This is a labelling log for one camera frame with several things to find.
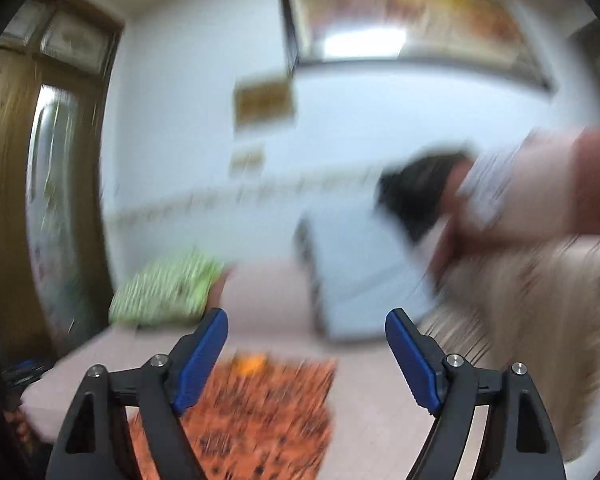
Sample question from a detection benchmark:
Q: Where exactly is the bare left forearm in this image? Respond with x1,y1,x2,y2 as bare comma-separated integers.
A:
567,129,600,235

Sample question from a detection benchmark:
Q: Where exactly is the large framed wall painting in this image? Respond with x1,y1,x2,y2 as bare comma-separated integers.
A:
280,0,553,91

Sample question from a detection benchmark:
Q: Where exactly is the orange black floral garment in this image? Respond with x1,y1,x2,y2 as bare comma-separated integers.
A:
130,351,340,480

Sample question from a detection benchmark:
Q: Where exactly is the pink quilted headboard cushion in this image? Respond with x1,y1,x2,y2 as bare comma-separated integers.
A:
206,260,316,336

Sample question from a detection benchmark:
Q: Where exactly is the green patterned pillow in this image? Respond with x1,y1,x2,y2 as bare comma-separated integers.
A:
108,250,225,327

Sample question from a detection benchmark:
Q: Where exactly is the beige wall switch plate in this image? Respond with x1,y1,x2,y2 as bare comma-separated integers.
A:
228,145,266,178

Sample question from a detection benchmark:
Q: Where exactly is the pale blue folded blanket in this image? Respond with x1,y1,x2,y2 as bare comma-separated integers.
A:
296,200,437,342

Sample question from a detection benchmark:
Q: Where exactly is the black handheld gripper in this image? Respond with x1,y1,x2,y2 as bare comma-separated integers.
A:
376,151,472,244

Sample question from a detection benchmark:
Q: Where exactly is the white gloved left hand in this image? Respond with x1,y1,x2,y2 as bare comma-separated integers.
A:
429,132,579,281

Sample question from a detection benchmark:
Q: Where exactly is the brown wooden glass-door wardrobe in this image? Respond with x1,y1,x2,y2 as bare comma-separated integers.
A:
0,0,124,364

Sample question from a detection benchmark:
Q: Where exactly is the small framed wall picture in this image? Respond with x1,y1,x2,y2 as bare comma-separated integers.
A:
233,76,296,129

